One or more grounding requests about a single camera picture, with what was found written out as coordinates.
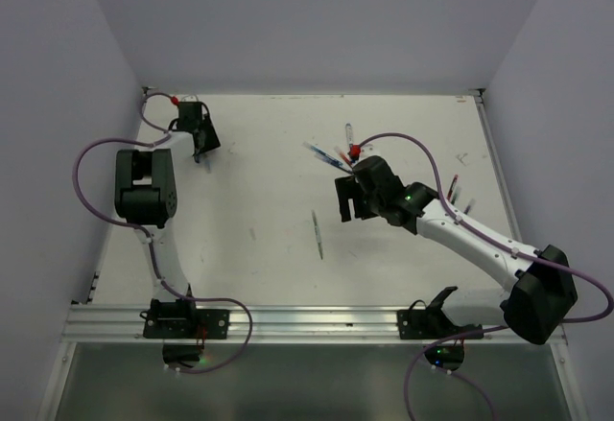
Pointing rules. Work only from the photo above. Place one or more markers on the blue pen leftmost pile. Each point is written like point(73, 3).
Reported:
point(329, 159)

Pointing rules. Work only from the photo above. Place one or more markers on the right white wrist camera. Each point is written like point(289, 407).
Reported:
point(371, 155)

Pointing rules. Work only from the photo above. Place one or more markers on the aluminium mounting rail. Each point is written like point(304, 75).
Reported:
point(268, 324)

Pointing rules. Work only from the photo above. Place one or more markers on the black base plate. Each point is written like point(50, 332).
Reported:
point(182, 319)
point(423, 320)

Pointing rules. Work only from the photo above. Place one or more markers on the red pen in pile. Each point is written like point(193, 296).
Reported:
point(344, 157)

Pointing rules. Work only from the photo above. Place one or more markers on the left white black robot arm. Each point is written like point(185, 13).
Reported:
point(146, 195)

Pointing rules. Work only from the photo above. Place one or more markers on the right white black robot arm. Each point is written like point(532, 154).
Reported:
point(532, 295)

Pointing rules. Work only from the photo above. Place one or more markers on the blue capped pen upright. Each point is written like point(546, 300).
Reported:
point(349, 136)

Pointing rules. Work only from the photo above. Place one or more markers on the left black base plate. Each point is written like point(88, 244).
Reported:
point(182, 319)

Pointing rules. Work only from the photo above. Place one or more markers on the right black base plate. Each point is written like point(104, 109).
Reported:
point(423, 320)

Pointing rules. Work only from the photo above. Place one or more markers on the red pen cap right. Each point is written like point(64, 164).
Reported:
point(452, 187)

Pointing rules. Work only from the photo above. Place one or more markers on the grey pen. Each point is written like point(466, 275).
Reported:
point(317, 234)

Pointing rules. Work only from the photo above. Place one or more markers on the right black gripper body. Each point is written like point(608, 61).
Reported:
point(373, 200)

